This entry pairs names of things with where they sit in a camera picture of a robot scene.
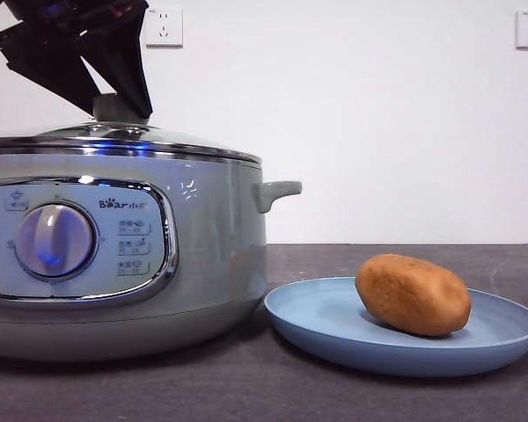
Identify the brown potato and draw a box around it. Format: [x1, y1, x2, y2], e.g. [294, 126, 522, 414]
[355, 253, 473, 338]

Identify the grey-green electric steamer pot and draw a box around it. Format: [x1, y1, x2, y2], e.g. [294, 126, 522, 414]
[0, 151, 304, 363]

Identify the light blue round plate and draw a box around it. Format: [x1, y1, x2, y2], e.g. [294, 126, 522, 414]
[263, 275, 528, 379]

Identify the glass lid with grey knob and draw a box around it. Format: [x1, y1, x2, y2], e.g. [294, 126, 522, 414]
[0, 92, 264, 167]

